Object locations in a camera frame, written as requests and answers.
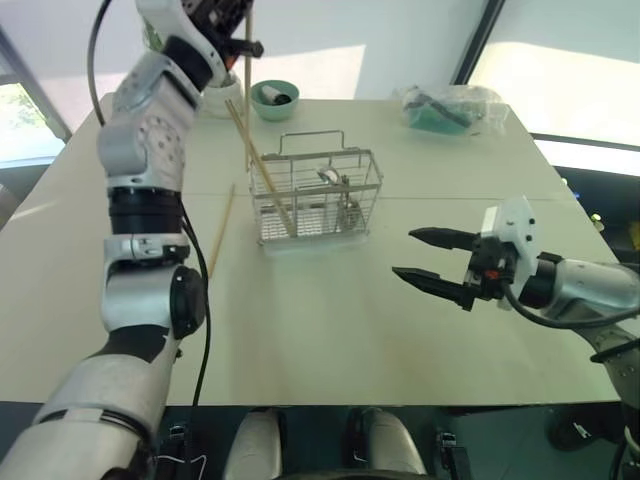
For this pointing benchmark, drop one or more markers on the green bowl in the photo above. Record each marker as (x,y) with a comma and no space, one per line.
(275,111)

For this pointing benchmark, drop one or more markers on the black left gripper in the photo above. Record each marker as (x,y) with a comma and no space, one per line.
(217,15)

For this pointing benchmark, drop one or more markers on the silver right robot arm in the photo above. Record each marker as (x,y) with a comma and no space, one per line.
(585,295)

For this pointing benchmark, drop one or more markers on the wooden chopstick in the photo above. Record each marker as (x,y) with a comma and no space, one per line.
(247,100)
(221,231)
(260,167)
(252,145)

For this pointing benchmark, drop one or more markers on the metal spoon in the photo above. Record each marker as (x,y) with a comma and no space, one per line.
(340,192)

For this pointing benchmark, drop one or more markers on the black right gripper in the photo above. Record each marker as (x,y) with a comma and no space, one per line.
(492,267)

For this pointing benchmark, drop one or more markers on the black caster wheel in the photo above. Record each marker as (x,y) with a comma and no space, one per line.
(570,430)

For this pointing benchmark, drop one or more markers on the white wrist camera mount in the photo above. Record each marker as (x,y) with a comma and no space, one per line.
(515,225)
(172,22)

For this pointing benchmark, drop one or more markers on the white and black cylinder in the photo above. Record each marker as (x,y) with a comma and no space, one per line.
(273,94)

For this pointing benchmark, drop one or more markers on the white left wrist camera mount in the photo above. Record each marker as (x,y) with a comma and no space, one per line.
(172,22)

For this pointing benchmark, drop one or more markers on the black clamp bracket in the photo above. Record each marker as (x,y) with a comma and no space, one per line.
(177,445)
(452,452)

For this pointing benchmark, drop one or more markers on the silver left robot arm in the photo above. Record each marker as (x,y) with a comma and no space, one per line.
(140,150)

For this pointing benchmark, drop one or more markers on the clear plastic bag, green contents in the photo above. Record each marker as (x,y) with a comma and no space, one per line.
(447,112)

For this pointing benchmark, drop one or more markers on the white cup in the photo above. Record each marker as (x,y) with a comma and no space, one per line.
(224,97)

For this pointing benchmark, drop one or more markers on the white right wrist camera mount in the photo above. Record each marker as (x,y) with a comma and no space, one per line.
(515,225)

